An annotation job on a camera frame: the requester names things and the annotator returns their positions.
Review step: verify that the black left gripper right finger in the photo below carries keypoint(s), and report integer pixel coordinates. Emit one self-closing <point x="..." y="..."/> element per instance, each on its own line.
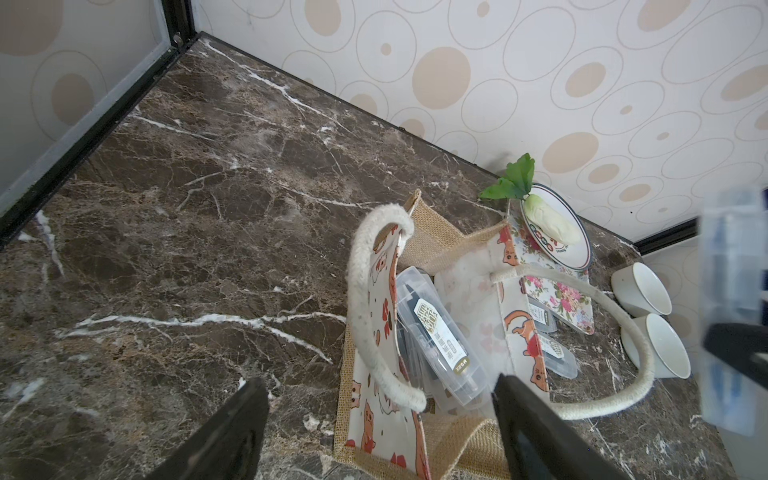
<point x="540" y="445"/>

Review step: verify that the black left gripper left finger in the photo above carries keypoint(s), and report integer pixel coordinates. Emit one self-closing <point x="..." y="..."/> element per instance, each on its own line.
<point x="228" y="445"/>

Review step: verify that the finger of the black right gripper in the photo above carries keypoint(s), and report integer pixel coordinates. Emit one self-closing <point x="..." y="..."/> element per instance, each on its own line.
<point x="742" y="347"/>

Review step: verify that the clear compass set case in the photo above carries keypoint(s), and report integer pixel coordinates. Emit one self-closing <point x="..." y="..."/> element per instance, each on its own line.
<point x="558" y="359"/>
<point x="732" y="260"/>
<point x="543" y="318"/>
<point x="450" y="368"/>

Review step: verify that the patterned canvas tote bag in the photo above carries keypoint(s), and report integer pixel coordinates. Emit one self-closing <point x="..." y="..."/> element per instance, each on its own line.
<point x="388" y="424"/>

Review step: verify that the white bowl front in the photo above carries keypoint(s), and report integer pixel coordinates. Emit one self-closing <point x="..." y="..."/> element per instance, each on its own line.
<point x="669" y="353"/>

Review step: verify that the white bowl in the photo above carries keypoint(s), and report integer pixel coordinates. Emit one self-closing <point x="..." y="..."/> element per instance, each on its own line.
<point x="669" y="353"/>
<point x="639" y="291"/>

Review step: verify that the white bowl rear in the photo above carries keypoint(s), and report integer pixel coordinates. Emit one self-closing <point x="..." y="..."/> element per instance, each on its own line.
<point x="639" y="291"/>

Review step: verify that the floral square plate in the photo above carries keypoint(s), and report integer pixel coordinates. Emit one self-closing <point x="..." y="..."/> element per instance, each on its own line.
<point x="566" y="303"/>

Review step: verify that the round patterned plate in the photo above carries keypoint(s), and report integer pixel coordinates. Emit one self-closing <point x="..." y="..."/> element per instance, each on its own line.
<point x="577" y="256"/>

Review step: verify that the white radish with leaves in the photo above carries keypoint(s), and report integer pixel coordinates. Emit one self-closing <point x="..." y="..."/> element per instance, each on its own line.
<point x="517" y="183"/>

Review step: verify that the black corner frame post right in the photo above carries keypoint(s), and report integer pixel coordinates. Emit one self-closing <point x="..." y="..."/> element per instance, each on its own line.
<point x="668" y="237"/>

